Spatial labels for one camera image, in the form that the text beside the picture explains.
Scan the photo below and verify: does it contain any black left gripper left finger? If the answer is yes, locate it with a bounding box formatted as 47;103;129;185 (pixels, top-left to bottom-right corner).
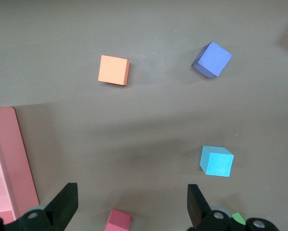
0;182;79;231

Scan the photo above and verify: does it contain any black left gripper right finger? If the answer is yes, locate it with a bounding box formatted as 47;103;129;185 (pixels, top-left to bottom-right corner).
187;184;279;231

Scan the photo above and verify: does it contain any light blue foam block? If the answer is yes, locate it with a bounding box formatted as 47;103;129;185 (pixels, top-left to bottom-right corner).
199;145;235;177

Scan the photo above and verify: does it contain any green foam block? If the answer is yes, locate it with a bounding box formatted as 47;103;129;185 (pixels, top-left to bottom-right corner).
231;212;246;226

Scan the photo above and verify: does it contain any red foam block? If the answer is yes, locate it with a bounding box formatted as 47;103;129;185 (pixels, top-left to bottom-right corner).
104;208;132;231

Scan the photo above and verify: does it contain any pink plastic bin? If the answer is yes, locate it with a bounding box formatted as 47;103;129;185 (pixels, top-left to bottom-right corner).
0;106;40;223

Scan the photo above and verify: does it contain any brown table mat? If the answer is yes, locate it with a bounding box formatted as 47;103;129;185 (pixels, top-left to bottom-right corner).
0;0;288;231

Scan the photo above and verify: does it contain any orange foam block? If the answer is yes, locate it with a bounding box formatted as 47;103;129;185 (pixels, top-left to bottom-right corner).
98;54;130;86

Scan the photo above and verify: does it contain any purple foam block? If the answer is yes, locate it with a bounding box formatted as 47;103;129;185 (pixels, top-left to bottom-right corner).
191;41;233;79

